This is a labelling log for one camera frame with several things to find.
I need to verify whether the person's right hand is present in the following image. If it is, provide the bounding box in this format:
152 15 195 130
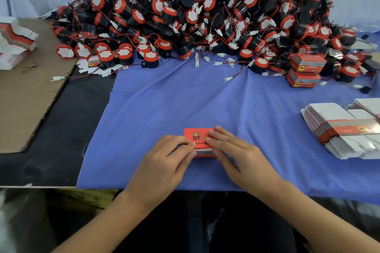
205 125 284 198

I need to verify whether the person's left hand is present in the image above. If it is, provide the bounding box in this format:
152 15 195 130
123 135 197 209

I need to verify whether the pile of black red buzzers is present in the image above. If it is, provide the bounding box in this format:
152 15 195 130
50 0 380 89

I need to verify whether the brown cardboard sheet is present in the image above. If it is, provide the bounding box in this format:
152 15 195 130
0 19 78 155

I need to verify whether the orange white paper box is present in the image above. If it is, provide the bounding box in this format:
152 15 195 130
183 127 218 159
289 53 327 74
285 69 323 89

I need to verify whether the blue cloth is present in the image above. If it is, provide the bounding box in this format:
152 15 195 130
77 33 380 206

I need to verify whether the stack of paper boxes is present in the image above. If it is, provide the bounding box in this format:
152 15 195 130
0 17 39 71
301 98 380 160

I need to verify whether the person's left forearm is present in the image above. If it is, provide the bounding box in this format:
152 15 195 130
52 191 158 253

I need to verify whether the person's right forearm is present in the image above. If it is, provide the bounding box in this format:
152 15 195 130
258 180 380 253

